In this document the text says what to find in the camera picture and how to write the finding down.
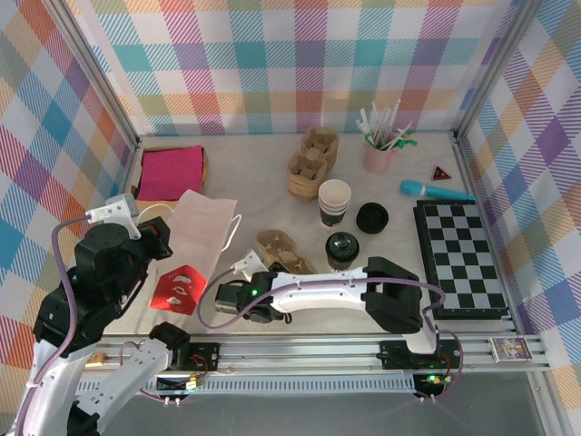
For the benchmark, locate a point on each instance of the brown pulp cup carrier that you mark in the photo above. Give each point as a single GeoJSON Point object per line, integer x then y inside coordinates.
{"type": "Point", "coordinates": [281, 250]}

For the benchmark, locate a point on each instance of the white red printed paper bag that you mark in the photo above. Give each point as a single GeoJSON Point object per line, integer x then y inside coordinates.
{"type": "Point", "coordinates": [199, 231]}

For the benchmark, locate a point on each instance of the black paper coffee cup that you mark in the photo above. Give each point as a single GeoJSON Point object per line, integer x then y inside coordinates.
{"type": "Point", "coordinates": [338, 265]}

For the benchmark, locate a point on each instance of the black plastic cup lid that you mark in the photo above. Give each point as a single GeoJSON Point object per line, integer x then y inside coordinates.
{"type": "Point", "coordinates": [342, 246]}

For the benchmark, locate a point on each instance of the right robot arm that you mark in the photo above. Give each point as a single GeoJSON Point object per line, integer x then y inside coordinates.
{"type": "Point", "coordinates": [318, 290]}

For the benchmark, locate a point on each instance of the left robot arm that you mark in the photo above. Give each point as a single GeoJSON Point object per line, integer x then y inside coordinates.
{"type": "Point", "coordinates": [136, 368]}

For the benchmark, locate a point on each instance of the small yellow tag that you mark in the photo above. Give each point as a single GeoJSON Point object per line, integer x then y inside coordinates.
{"type": "Point", "coordinates": [99, 359]}

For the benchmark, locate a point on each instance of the black controller board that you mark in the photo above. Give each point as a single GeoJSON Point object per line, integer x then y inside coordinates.
{"type": "Point", "coordinates": [181, 384]}
{"type": "Point", "coordinates": [431, 383]}

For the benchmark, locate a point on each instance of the stack of black paper cups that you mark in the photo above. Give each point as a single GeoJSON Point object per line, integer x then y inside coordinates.
{"type": "Point", "coordinates": [335, 200]}

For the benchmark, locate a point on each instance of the cardboard napkin box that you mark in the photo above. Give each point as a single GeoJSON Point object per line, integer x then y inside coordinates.
{"type": "Point", "coordinates": [205, 170]}

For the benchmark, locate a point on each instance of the stack of pulp cup carriers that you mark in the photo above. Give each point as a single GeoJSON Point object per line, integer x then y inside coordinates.
{"type": "Point", "coordinates": [311, 168]}

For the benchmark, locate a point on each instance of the pink holder cup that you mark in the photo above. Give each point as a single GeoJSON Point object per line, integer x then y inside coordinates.
{"type": "Point", "coordinates": [377, 159]}

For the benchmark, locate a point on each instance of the green splash stick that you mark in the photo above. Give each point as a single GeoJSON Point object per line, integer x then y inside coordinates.
{"type": "Point", "coordinates": [371, 139]}
{"type": "Point", "coordinates": [407, 143]}

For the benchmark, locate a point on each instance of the teal marker pen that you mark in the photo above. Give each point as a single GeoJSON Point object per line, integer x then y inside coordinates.
{"type": "Point", "coordinates": [426, 189]}

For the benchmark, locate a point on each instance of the white wrapped straw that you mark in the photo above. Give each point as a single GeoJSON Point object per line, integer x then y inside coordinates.
{"type": "Point", "coordinates": [386, 121]}
{"type": "Point", "coordinates": [376, 115]}
{"type": "Point", "coordinates": [405, 130]}
{"type": "Point", "coordinates": [363, 121]}
{"type": "Point", "coordinates": [396, 111]}

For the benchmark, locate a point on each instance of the black silver chessboard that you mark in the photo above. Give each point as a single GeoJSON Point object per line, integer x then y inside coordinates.
{"type": "Point", "coordinates": [460, 259]}

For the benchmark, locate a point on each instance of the red triangle token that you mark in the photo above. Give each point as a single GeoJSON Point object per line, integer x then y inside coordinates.
{"type": "Point", "coordinates": [440, 173]}

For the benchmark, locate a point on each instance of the purple card box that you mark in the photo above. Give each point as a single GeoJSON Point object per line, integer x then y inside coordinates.
{"type": "Point", "coordinates": [509, 349]}

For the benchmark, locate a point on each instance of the aluminium frame rail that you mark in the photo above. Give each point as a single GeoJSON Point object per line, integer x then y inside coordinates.
{"type": "Point", "coordinates": [295, 352]}

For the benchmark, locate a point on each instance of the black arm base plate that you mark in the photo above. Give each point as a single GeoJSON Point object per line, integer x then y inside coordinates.
{"type": "Point", "coordinates": [395, 354]}
{"type": "Point", "coordinates": [204, 356]}

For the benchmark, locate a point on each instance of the aluminium frame post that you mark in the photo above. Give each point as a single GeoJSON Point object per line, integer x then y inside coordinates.
{"type": "Point", "coordinates": [492, 68]}
{"type": "Point", "coordinates": [95, 77]}

